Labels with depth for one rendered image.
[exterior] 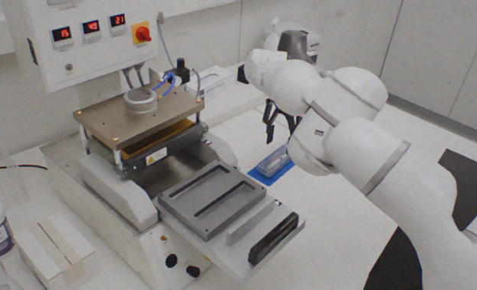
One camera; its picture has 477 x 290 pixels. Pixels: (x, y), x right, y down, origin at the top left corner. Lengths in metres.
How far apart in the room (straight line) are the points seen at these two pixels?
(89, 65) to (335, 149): 0.66
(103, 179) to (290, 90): 0.49
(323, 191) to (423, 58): 2.14
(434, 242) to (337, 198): 0.72
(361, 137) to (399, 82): 2.84
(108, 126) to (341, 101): 0.54
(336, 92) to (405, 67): 2.70
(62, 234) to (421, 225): 0.83
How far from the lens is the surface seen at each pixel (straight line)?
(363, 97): 0.72
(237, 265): 0.84
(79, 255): 1.07
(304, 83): 0.78
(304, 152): 0.74
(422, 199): 0.64
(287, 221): 0.88
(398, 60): 3.43
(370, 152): 0.64
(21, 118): 1.56
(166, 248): 1.01
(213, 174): 1.02
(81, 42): 1.05
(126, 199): 0.94
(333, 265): 1.17
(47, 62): 1.02
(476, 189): 1.08
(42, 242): 1.13
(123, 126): 0.97
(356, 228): 1.28
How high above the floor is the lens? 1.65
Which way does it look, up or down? 36 degrees down
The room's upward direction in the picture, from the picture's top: 4 degrees clockwise
